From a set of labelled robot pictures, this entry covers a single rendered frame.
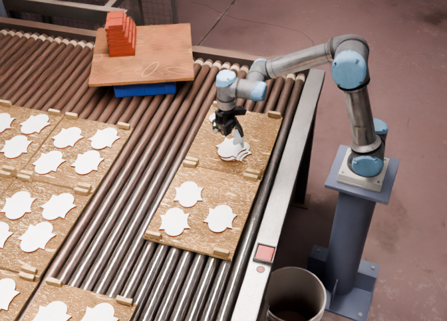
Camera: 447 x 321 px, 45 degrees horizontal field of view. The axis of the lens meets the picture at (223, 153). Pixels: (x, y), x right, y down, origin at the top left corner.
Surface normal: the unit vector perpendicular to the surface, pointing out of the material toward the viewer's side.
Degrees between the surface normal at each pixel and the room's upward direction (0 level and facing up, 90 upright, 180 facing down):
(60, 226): 0
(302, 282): 87
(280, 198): 0
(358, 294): 0
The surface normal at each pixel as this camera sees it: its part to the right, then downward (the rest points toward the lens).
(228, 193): -0.02, -0.72
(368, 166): -0.24, 0.73
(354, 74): -0.31, 0.53
